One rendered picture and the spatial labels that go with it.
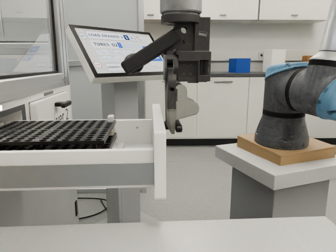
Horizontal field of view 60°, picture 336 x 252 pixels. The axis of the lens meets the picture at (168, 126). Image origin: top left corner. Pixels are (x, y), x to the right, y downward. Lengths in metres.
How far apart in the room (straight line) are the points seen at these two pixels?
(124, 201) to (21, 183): 1.25
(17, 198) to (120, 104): 0.93
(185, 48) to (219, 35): 3.73
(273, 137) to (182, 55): 0.43
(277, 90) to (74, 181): 0.58
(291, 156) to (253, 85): 2.85
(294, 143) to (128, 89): 0.97
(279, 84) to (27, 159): 0.62
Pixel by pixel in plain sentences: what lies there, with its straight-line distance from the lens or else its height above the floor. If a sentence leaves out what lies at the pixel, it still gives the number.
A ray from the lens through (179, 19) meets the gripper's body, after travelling 0.52.
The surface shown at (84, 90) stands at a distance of 2.28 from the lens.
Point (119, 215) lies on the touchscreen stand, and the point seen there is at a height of 0.18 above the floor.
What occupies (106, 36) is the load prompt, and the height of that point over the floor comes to 1.15.
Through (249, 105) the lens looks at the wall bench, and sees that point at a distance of 3.66.
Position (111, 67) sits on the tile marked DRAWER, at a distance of 1.41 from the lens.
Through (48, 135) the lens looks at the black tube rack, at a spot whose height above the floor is 0.90.
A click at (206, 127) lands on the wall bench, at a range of 3.60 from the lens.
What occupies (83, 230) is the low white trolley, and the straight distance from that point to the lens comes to 0.51.
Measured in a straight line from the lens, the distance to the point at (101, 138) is 0.50.
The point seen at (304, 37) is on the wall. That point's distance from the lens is 4.64.
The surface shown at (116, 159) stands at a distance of 0.45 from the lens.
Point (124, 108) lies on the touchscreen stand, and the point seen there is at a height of 0.79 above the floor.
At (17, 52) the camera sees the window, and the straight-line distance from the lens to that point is 0.79.
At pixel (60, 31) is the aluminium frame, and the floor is 1.12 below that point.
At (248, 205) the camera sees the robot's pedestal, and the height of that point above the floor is 0.61.
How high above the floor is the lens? 1.02
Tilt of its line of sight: 12 degrees down
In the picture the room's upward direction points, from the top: straight up
